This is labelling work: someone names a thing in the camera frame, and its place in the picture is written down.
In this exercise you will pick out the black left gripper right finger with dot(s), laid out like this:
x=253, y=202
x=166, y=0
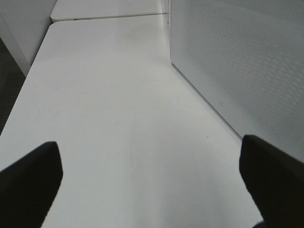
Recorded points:
x=275, y=181

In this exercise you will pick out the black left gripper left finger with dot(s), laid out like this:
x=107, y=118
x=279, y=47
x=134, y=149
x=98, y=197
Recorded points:
x=29, y=186

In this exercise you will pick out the white microwave door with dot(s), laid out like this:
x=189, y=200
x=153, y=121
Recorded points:
x=246, y=57

